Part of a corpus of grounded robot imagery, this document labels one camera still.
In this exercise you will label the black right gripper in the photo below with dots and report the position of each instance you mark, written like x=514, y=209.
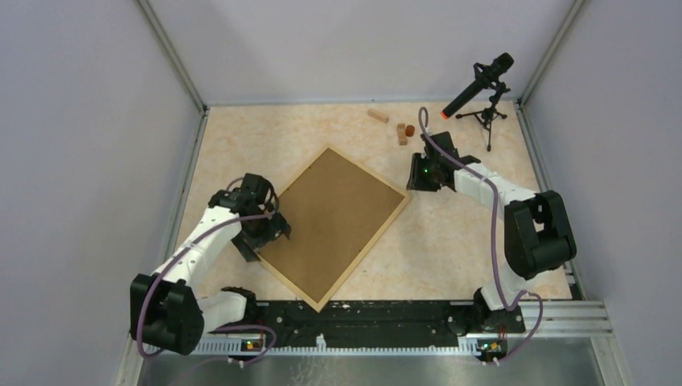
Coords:
x=415, y=181

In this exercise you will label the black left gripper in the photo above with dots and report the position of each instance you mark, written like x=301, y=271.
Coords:
x=275, y=227

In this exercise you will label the brown cardboard backing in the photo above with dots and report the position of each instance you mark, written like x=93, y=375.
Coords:
x=333, y=224

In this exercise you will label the light wooden picture frame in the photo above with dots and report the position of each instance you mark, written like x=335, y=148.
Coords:
x=394, y=208

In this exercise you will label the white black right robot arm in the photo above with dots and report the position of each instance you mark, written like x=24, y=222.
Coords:
x=530, y=231

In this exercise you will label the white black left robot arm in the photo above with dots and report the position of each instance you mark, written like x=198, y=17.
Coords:
x=166, y=314

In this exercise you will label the upright wooden block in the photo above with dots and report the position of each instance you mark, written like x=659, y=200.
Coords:
x=401, y=134

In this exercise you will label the flat wooden block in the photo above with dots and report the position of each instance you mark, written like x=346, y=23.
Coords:
x=378, y=115

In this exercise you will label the black microphone tripod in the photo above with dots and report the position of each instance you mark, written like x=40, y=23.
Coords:
x=486, y=116

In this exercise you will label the black microphone orange tip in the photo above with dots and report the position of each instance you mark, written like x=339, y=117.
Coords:
x=486, y=78

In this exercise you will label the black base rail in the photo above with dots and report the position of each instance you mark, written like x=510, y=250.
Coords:
x=381, y=324

